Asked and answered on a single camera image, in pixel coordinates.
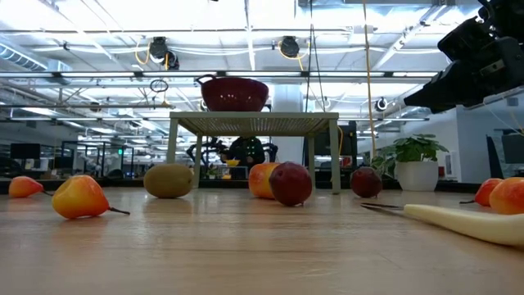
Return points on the background black robot arm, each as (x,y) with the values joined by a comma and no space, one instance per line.
(204,149)

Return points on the green plant in white pot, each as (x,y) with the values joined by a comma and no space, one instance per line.
(416,176)

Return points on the black aluminium table frame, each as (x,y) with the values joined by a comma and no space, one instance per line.
(454,186)

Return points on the dark red plum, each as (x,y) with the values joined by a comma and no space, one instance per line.
(365,183)
(290,184)

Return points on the small orange-yellow pear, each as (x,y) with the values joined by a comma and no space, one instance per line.
(24,187)
(509,196)
(79,196)

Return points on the pale green perforated shelf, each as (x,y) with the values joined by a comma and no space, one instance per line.
(254,123)

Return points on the magenta plastic colander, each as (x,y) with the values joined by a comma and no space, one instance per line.
(233,96)

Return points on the ceiling light bar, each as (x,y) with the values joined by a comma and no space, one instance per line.
(82,119)
(405,119)

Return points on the red-yellow mango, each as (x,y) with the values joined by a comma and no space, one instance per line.
(258,180)

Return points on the small orange pepper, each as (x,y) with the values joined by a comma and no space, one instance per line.
(485,192)

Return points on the black background workstation frame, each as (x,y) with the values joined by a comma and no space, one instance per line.
(102,160)

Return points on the brown-green kiwi fruit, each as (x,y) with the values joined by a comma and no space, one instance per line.
(168,181)

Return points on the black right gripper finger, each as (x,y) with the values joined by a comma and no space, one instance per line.
(442,94)

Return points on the black upright panel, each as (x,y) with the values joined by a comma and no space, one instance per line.
(493,160)

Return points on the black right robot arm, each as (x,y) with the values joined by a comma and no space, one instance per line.
(507,16)

